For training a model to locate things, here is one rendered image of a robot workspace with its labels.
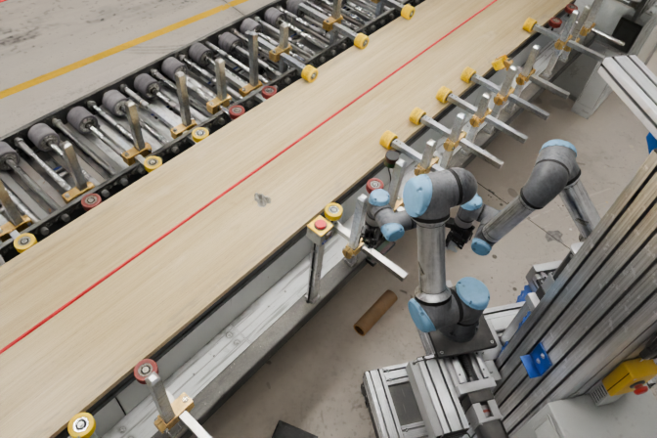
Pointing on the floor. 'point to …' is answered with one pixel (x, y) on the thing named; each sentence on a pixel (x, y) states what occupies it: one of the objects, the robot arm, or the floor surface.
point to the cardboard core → (375, 312)
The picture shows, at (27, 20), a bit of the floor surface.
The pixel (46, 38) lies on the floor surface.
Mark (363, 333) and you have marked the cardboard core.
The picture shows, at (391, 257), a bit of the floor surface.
